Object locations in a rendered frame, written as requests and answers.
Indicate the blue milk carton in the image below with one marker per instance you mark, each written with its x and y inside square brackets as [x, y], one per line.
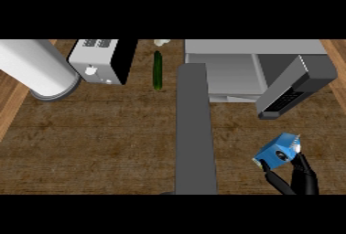
[275, 152]

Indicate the white garlic bulb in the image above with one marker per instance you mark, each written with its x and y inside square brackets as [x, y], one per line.
[160, 42]

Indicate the white cylindrical container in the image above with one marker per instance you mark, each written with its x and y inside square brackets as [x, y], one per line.
[36, 68]

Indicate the white toaster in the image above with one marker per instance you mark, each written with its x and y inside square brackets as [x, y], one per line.
[101, 61]

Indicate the grey microwave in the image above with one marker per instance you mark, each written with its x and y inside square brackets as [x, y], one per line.
[252, 70]

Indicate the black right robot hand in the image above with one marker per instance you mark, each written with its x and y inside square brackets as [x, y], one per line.
[302, 179]

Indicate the green cucumber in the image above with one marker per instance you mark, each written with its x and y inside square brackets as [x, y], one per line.
[157, 70]

